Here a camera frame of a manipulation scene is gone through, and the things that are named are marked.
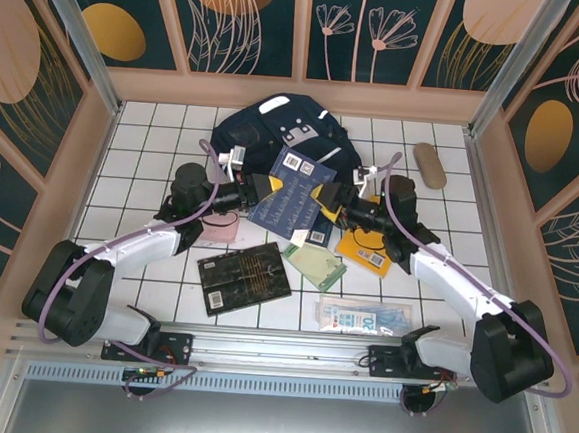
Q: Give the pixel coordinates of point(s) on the large blue book with barcodes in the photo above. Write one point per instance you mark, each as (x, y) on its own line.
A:
(290, 201)

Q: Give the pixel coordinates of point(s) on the small dark blue book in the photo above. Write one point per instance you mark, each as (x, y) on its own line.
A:
(318, 235)

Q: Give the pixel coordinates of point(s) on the tan glasses case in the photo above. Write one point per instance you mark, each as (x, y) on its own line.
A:
(430, 167)

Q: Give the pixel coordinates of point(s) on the yellow book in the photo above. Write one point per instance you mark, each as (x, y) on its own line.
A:
(356, 259)

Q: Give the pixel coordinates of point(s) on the green notebook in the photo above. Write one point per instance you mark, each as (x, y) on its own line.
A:
(318, 266)

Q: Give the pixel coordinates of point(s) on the pink pencil case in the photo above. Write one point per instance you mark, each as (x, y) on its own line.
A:
(223, 234)

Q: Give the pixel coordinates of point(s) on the navy blue backpack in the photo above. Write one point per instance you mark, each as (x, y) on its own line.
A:
(256, 133)

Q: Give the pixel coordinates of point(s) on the black book with gold title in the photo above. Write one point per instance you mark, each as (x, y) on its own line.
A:
(244, 278)

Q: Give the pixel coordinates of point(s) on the clear pack of face masks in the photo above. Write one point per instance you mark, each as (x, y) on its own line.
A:
(362, 317)

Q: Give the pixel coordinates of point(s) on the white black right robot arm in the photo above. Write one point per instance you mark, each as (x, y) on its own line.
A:
(454, 284)

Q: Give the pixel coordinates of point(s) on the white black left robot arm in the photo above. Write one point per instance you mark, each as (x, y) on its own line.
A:
(137, 244)

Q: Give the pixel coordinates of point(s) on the aluminium table side rail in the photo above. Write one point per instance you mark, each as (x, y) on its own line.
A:
(497, 243)
(77, 220)

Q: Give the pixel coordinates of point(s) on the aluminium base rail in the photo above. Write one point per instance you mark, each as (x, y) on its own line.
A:
(279, 348)

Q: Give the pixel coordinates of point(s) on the aluminium frame post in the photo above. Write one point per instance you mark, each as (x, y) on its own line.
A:
(513, 68)
(84, 45)

